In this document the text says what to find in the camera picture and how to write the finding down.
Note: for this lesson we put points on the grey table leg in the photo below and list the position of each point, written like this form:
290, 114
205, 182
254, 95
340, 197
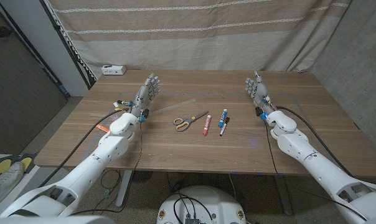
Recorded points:
283, 196

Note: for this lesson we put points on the black marker with white label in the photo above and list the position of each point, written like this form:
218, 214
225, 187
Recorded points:
123, 102

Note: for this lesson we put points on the thin white black-capped marker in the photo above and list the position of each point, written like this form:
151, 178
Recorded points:
223, 127

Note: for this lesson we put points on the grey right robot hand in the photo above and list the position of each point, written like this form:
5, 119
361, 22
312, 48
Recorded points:
261, 90

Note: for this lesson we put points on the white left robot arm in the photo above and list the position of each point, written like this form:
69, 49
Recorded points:
91, 168

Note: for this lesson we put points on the white sneaker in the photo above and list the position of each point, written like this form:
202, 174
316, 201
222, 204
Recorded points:
4, 183

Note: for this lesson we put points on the blue marker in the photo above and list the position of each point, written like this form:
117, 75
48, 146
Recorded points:
222, 118

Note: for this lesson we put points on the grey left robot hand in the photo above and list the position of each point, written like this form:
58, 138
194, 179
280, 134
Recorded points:
144, 93

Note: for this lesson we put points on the white power strip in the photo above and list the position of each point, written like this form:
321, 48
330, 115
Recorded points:
113, 70

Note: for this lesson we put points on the orange marker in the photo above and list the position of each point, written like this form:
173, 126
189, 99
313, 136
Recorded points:
101, 127

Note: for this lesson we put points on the white table leg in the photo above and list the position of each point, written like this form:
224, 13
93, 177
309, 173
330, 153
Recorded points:
124, 189

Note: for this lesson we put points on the red marker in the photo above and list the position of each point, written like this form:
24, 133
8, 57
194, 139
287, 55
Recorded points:
207, 125

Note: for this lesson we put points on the black metal frame bar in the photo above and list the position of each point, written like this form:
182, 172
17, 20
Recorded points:
66, 46

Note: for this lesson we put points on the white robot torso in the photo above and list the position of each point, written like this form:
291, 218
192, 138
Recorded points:
206, 199

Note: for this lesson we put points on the beige striped curtain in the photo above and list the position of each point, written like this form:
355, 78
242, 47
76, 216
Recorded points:
191, 37

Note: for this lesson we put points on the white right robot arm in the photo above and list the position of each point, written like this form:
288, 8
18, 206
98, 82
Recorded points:
315, 161

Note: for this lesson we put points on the black ribbed round object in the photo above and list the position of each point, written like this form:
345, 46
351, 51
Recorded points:
142, 176

